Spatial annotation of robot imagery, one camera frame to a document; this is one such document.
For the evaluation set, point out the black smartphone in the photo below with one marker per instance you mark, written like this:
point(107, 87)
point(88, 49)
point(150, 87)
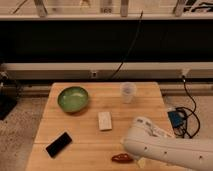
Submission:
point(58, 145)

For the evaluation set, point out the white rectangular block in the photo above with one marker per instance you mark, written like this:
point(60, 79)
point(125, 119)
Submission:
point(104, 121)

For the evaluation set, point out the green ceramic bowl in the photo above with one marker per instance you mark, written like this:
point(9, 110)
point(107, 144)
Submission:
point(73, 99)

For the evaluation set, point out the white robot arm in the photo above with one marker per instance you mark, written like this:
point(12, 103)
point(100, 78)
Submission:
point(146, 139)

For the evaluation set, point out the clear plastic water bottle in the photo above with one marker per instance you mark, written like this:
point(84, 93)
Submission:
point(141, 162)

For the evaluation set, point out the clear plastic cup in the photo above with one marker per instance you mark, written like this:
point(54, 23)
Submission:
point(128, 91)

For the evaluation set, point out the black stand at left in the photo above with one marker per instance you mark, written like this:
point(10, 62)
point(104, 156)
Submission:
point(9, 94)

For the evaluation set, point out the red chili pepper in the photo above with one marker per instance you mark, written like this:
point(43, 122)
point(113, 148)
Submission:
point(122, 158)

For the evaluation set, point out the blue power adapter box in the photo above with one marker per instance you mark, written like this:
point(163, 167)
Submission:
point(175, 119)

